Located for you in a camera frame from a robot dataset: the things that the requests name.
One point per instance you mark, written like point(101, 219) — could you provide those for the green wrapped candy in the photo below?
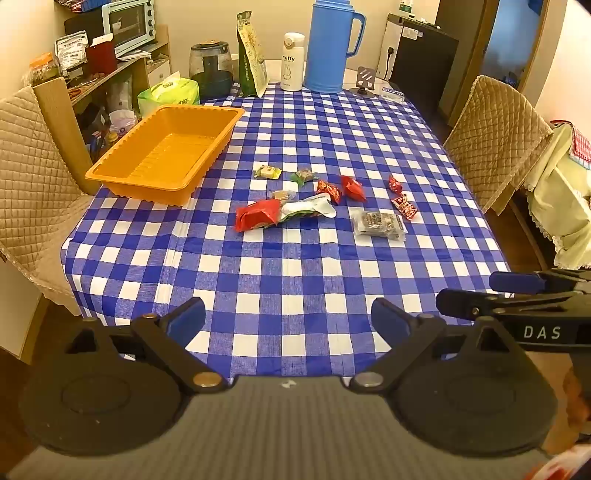
point(303, 177)

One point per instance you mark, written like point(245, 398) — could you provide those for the dark snack bag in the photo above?
point(76, 3)

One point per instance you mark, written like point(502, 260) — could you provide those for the wooden shelf unit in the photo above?
point(138, 69)

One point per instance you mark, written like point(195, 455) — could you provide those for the clear candy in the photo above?
point(281, 194)

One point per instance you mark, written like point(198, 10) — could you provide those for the dark red box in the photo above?
point(102, 57)

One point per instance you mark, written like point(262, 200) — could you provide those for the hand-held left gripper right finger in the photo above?
point(387, 319)

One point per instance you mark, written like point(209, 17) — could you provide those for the stack of papers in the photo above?
point(136, 53)

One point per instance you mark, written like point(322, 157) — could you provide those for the pale yellow lace cloth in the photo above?
point(558, 207)

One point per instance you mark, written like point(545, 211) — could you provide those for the orange plastic tray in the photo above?
point(157, 157)

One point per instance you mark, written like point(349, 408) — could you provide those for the blue thermos jug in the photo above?
point(328, 46)

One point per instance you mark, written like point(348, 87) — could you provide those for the white drink bottle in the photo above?
point(292, 64)

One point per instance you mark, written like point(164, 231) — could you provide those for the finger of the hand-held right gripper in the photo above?
point(466, 305)
point(517, 281)

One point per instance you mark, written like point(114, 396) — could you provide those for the clear bag of candies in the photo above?
point(378, 225)

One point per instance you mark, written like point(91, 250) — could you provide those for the small blue white box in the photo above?
point(392, 93)

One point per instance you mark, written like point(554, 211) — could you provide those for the red snack packet yellow print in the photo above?
point(328, 191)

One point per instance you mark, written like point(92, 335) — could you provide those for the white green snack packet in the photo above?
point(314, 203)

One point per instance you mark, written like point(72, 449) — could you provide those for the white printed packet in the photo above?
point(71, 53)

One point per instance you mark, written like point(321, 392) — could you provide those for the large red snack packet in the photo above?
point(256, 216)

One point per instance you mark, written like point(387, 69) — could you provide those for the green standing snack bag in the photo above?
point(251, 55)

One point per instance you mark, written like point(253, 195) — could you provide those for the red checkered cloth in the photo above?
point(579, 143)

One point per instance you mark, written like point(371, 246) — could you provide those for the light blue toaster oven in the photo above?
point(127, 25)

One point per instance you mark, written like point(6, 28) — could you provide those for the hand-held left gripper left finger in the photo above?
point(189, 319)

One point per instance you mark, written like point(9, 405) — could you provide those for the chair with quilted beige cover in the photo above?
point(498, 138)
point(32, 184)

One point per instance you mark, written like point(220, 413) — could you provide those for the green tissue pack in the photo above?
point(168, 94)

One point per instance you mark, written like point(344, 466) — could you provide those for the small red white candy packet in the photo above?
point(405, 206)

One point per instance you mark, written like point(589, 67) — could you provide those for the plain red snack packet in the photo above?
point(353, 188)

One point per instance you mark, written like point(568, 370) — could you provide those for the yellow candy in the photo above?
point(268, 172)

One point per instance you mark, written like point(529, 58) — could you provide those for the black box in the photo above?
point(83, 23)

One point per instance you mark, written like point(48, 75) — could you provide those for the glass jar dark lid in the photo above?
point(211, 69)

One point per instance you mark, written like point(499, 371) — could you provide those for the black white appliance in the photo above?
point(422, 64)

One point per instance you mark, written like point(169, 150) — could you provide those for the grey phone stand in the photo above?
point(364, 78)

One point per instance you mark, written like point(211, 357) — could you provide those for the blue white checkered tablecloth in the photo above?
point(300, 277)

